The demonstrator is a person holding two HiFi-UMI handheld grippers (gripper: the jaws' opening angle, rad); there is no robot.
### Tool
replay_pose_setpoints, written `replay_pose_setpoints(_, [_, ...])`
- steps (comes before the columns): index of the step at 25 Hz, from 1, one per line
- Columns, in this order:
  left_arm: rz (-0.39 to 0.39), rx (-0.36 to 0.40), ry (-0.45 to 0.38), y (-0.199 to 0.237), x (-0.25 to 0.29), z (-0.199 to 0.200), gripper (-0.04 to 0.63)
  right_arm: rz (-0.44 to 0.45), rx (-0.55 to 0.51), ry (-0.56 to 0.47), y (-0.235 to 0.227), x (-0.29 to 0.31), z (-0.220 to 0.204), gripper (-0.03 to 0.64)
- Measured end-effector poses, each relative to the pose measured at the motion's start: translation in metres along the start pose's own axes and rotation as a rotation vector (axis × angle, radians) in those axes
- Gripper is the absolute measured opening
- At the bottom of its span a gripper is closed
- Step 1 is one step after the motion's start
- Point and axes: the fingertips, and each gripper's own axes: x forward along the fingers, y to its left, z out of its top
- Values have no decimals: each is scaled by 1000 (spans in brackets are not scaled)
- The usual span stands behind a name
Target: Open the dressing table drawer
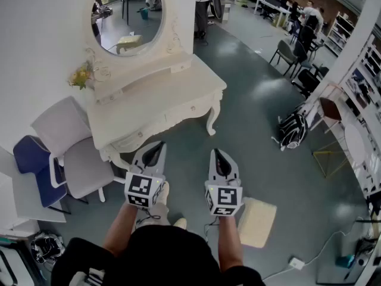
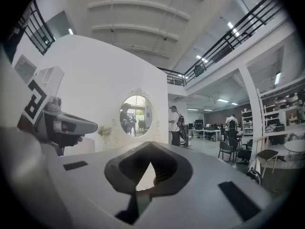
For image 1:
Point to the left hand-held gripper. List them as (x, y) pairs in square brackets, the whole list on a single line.
[(140, 188)]

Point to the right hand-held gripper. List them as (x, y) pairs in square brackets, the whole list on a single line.
[(226, 197)]

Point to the white dressing table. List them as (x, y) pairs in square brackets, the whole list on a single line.
[(166, 91)]

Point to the person's left forearm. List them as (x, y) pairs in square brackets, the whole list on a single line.
[(122, 228)]

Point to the person's right forearm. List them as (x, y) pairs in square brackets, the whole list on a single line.
[(229, 240)]

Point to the round white-framed mirror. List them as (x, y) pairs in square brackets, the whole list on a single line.
[(128, 13)]

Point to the grey wooden shelf unit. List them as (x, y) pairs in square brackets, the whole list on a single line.
[(226, 10)]

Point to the person's left shoe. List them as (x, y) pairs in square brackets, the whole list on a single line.
[(164, 191)]

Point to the person's shoe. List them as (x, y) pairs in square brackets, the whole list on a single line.
[(180, 223), (164, 191)]

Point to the person's beige trousers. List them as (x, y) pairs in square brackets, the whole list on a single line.
[(157, 214)]

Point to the light grey chair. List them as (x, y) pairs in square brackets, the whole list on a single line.
[(83, 165)]

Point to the person's right shoe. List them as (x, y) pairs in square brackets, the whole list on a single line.
[(180, 223)]

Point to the black and white bag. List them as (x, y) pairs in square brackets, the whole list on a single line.
[(293, 130)]

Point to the person's black shirt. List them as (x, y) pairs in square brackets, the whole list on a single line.
[(166, 258)]

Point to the yellow flower bouquet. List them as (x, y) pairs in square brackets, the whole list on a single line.
[(80, 76)]

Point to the white power strip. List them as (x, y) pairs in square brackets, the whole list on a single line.
[(296, 263)]

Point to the black side chair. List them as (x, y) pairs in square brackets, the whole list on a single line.
[(308, 80)]

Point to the brown seat stool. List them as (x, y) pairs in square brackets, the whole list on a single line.
[(331, 107)]

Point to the grey-green side chair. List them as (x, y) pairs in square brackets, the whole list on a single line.
[(285, 54)]

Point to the white round table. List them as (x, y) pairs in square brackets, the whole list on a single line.
[(354, 143)]

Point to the dark blue side chair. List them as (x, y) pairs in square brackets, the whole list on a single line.
[(300, 54)]

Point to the black office chair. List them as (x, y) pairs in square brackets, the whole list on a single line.
[(307, 36)]

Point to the row of white office desks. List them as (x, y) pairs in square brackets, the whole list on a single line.
[(268, 3)]

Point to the white storage shelving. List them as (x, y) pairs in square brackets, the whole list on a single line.
[(339, 31)]

